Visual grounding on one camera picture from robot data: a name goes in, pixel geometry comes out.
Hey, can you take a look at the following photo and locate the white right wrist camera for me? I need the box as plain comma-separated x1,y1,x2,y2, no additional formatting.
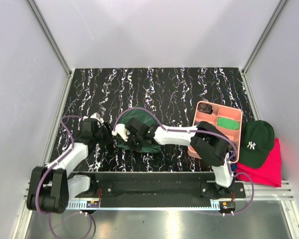
112,123,129,142

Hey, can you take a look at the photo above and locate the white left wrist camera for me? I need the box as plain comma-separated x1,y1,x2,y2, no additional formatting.
83,113,104,123

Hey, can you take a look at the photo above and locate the aluminium frame rail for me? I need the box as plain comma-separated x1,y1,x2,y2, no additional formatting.
27,0,74,75

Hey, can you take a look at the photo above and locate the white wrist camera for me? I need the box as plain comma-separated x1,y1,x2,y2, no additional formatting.
83,113,104,123
112,123,129,142

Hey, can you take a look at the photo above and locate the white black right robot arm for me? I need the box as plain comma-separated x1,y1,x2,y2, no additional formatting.
116,118,237,198

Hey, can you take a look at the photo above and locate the bright green rolled cloth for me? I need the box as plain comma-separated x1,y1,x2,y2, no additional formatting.
217,117,240,130

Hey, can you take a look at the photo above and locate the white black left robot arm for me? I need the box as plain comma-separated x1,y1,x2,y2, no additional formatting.
26,113,113,214

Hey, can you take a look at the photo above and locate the dark green cloth napkin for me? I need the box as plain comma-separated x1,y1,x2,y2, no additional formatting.
114,107,160,153

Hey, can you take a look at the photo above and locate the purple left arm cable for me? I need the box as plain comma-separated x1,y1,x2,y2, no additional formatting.
34,115,97,239

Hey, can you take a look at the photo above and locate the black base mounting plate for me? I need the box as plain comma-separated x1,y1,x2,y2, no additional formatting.
68,172,246,211

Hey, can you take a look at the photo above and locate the dark paisley rolled tie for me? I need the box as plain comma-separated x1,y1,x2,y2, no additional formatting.
198,103,213,115

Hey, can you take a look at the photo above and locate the red folded cloth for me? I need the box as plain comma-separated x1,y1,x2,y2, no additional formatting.
236,138,282,188

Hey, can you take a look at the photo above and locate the pink divided organizer box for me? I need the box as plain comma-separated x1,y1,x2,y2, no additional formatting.
187,101,242,166

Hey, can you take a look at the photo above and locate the dark green baseball cap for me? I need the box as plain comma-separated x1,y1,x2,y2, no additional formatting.
238,120,275,169

